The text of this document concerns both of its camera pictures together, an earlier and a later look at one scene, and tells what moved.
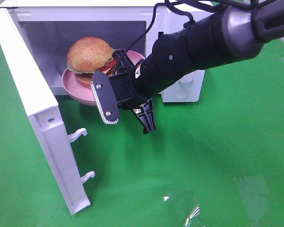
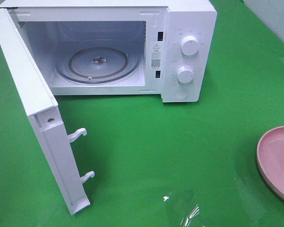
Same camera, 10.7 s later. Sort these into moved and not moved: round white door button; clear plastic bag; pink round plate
Moved: pink round plate
Not moved: clear plastic bag; round white door button
